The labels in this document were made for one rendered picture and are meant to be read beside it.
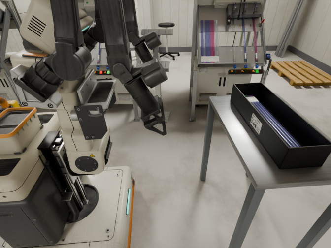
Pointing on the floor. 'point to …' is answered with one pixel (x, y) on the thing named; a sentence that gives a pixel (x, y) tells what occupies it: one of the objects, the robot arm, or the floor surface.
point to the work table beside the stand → (262, 170)
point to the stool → (167, 39)
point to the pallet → (301, 73)
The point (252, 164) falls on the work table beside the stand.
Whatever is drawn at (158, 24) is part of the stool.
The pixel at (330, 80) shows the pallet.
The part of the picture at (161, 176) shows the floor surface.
